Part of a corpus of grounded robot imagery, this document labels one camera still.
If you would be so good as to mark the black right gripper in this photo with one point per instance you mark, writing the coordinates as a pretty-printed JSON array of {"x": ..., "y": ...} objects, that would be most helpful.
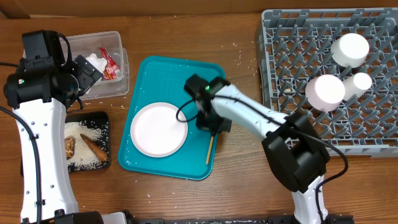
[{"x": 203, "y": 124}]

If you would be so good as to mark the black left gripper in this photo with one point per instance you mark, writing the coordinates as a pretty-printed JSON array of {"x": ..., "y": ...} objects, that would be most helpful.
[{"x": 86, "y": 73}]

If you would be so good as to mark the white napkin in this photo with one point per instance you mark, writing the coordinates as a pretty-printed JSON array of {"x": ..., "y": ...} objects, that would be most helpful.
[{"x": 98, "y": 63}]

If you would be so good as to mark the red snack wrapper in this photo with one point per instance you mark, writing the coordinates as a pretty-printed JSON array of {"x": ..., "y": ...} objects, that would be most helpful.
[{"x": 112, "y": 70}]

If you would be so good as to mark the large white plate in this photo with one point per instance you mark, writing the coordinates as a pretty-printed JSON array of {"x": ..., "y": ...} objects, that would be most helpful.
[{"x": 156, "y": 130}]

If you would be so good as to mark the brown shiitake mushroom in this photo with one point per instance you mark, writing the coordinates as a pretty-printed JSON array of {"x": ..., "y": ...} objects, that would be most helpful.
[{"x": 69, "y": 147}]

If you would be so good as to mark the brown carrot piece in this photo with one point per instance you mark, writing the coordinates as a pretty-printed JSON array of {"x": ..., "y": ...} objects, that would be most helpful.
[{"x": 98, "y": 152}]

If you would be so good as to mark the pink small bowl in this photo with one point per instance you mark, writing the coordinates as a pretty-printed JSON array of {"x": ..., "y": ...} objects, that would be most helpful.
[{"x": 325, "y": 92}]

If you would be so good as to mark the white upturned cup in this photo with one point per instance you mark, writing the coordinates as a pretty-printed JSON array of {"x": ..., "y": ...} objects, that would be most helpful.
[{"x": 357, "y": 85}]

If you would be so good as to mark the white saucer plate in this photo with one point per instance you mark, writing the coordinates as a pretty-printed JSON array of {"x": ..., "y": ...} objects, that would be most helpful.
[{"x": 350, "y": 50}]

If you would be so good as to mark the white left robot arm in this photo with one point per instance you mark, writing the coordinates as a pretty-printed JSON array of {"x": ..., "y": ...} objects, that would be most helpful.
[{"x": 48, "y": 195}]

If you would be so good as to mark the grey dishwasher rack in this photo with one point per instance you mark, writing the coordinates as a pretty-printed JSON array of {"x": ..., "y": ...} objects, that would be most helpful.
[{"x": 293, "y": 47}]

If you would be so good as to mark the wooden chopstick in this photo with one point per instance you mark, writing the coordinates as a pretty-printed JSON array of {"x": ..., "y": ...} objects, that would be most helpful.
[{"x": 209, "y": 149}]

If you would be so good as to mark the clear plastic bin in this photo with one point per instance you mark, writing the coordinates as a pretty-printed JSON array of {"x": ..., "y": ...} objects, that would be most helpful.
[{"x": 115, "y": 87}]

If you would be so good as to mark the black tray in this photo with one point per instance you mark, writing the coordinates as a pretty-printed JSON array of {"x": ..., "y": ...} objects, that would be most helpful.
[{"x": 97, "y": 119}]

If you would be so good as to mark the teal plastic tray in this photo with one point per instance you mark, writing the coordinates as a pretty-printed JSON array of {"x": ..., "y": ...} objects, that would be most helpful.
[{"x": 161, "y": 79}]

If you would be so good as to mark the pile of rice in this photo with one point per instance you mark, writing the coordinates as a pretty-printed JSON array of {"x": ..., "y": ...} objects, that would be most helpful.
[{"x": 84, "y": 158}]

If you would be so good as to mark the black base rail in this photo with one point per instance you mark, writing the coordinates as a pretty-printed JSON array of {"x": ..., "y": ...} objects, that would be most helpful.
[{"x": 120, "y": 217}]

